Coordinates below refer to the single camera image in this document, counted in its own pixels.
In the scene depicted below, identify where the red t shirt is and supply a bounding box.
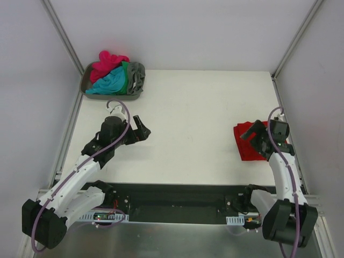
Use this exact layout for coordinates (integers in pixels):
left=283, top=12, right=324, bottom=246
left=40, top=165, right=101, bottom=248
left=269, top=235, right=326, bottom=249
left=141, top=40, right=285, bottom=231
left=233, top=121, right=270, bottom=161

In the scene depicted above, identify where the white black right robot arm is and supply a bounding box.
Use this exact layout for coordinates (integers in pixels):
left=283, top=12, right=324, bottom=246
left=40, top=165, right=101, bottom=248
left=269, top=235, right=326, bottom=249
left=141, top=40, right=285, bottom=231
left=240, top=119, right=318, bottom=247

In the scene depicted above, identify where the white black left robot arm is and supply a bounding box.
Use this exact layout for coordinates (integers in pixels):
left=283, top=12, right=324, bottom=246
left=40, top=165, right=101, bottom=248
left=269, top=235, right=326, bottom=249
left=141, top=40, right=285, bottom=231
left=21, top=116, right=151, bottom=253

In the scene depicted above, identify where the cyan t shirt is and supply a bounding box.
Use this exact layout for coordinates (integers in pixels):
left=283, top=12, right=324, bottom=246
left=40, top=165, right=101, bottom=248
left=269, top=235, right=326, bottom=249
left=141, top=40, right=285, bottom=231
left=85, top=68, right=123, bottom=95

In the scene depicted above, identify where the grey plastic laundry tray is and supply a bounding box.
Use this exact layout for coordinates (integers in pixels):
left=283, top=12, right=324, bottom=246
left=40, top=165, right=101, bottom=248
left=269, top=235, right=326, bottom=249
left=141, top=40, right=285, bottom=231
left=79, top=62, right=145, bottom=101

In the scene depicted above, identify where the grey t shirt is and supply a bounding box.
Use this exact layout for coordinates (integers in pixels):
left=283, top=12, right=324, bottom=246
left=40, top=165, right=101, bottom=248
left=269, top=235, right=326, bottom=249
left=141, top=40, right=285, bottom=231
left=127, top=62, right=146, bottom=95

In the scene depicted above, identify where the green t shirt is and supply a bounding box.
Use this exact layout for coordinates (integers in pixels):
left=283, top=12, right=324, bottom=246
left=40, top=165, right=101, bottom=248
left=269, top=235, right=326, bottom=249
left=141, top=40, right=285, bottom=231
left=115, top=61, right=129, bottom=95

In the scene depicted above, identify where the pink t shirt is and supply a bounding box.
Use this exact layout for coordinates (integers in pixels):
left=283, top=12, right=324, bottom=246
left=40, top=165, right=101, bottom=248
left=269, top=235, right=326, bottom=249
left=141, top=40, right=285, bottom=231
left=90, top=50, right=130, bottom=84

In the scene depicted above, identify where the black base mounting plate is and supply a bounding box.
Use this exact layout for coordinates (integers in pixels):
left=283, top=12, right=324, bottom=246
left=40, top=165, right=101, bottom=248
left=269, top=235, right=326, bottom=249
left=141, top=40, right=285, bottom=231
left=83, top=181, right=272, bottom=225

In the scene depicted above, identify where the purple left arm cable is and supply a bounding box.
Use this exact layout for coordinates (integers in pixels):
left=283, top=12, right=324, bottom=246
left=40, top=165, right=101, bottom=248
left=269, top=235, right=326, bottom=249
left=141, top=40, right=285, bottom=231
left=31, top=99, right=132, bottom=253

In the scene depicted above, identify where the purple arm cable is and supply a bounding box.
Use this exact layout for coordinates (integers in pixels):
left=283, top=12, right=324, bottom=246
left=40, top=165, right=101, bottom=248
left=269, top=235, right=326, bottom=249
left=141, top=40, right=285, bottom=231
left=31, top=99, right=132, bottom=253
left=228, top=106, right=302, bottom=258

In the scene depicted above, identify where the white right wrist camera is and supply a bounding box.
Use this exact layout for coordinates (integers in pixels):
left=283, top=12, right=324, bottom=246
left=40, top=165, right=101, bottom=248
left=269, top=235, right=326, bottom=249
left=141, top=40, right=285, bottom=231
left=274, top=113, right=286, bottom=123

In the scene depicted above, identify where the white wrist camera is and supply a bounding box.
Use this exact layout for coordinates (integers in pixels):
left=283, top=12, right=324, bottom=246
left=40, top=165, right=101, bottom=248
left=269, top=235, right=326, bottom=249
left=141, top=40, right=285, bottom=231
left=274, top=113, right=286, bottom=123
left=106, top=105, right=127, bottom=121

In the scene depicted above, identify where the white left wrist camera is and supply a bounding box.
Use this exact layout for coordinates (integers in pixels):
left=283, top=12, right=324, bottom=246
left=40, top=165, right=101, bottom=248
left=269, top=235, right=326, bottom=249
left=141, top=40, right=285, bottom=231
left=106, top=105, right=127, bottom=121

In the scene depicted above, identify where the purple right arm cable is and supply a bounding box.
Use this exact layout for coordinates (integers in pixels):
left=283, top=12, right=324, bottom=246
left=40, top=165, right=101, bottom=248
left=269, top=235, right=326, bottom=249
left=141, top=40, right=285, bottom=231
left=228, top=106, right=302, bottom=258

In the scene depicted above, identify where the white right cable duct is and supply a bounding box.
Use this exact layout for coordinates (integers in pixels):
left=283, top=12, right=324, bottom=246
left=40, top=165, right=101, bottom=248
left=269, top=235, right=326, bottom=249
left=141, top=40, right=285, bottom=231
left=226, top=216, right=245, bottom=226

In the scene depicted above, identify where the right aluminium corner post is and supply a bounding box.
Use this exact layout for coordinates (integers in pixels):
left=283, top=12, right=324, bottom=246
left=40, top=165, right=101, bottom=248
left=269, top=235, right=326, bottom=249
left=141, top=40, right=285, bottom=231
left=271, top=0, right=325, bottom=81

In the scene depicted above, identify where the aluminium corner post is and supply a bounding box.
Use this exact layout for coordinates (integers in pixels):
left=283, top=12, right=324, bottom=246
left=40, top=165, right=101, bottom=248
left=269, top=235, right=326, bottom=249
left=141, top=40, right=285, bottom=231
left=40, top=0, right=84, bottom=75
left=271, top=0, right=325, bottom=81

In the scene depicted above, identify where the left aluminium corner post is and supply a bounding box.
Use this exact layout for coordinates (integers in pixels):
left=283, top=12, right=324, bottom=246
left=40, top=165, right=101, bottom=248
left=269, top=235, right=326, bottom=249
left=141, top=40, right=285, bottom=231
left=40, top=0, right=84, bottom=75

